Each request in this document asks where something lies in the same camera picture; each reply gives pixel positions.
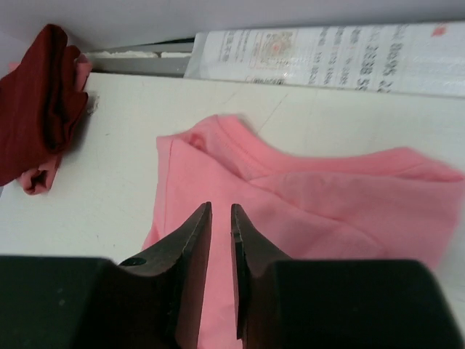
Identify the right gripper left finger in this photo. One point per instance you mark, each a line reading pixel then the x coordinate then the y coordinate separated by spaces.
pixel 153 299

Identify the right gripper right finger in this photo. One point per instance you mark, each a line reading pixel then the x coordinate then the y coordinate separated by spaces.
pixel 282 302

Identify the pink t shirt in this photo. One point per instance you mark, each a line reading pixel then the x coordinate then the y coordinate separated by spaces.
pixel 391 204

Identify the folded salmon t shirt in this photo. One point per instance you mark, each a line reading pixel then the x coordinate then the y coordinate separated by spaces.
pixel 39 180

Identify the folded dark red t shirt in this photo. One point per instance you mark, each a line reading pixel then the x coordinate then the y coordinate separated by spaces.
pixel 40 104

